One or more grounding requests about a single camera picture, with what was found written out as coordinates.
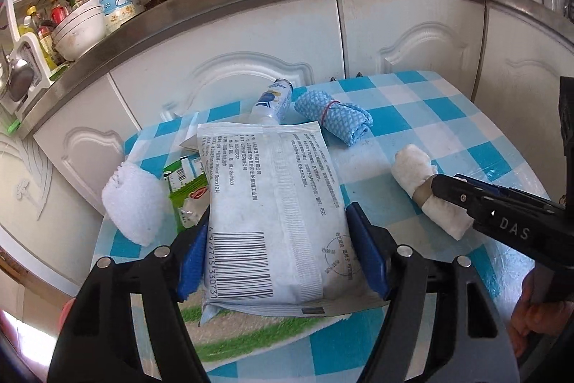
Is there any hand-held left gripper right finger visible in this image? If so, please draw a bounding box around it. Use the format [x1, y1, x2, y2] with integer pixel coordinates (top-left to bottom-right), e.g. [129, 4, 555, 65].
[345, 201, 527, 383]

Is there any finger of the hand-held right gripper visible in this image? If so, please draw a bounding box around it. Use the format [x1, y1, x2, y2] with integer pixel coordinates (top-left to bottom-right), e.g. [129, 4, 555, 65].
[452, 173, 554, 206]
[419, 176, 484, 223]

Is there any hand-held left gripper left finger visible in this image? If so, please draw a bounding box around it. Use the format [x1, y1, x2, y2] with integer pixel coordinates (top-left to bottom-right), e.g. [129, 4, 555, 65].
[47, 211, 212, 383]

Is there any white tissue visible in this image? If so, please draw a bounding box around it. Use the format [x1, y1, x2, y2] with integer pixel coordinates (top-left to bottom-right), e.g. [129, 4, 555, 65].
[391, 143, 474, 240]

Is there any white wet wipes packet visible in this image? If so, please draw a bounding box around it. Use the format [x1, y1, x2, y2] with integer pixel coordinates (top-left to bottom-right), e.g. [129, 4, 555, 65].
[196, 120, 391, 325]

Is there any white plastic drink bottle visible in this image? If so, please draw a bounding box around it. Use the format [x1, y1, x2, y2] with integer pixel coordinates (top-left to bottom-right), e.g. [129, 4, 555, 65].
[249, 78, 294, 126]

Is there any person's right hand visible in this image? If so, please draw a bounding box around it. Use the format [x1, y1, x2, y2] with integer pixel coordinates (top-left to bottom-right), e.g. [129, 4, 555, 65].
[511, 271, 562, 359]

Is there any green snack packet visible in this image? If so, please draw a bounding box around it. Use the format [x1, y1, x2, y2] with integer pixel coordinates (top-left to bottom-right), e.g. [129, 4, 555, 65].
[162, 154, 212, 238]

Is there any white foam sponge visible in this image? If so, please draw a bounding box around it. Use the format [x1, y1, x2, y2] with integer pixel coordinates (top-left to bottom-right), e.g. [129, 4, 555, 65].
[101, 161, 173, 247]

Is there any blue white checkered tablecloth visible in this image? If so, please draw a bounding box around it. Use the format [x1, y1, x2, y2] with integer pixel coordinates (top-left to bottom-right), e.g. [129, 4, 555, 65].
[92, 70, 559, 383]

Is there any white green plastic bag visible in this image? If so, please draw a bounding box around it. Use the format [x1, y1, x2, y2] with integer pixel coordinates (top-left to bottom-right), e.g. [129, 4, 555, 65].
[186, 304, 355, 366]

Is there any rolled blue cloth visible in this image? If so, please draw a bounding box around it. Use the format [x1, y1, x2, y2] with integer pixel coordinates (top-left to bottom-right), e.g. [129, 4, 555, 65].
[293, 91, 374, 148]

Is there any white cabinet door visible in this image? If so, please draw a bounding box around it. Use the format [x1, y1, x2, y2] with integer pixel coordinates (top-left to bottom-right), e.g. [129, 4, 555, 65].
[110, 0, 347, 128]
[338, 0, 489, 82]
[33, 98, 145, 215]
[475, 1, 574, 191]

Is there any red rubber band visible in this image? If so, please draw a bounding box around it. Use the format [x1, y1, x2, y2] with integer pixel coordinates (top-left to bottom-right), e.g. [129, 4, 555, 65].
[320, 99, 338, 124]

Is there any white ceramic bowl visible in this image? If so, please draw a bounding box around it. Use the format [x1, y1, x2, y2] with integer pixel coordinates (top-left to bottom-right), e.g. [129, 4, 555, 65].
[52, 0, 105, 34]
[53, 13, 107, 62]

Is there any steel ladle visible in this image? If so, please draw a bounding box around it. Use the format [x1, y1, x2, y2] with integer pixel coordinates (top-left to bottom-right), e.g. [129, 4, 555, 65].
[6, 55, 36, 102]

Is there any bear print ceramic container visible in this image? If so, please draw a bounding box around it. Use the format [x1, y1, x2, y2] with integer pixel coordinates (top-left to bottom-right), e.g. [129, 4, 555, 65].
[99, 0, 138, 34]

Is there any white spice rack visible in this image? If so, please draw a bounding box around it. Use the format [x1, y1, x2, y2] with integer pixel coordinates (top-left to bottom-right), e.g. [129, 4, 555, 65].
[0, 0, 93, 115]

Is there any group of condiment bottles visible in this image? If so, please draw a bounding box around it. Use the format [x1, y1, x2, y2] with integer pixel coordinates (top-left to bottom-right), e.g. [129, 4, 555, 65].
[18, 0, 90, 70]

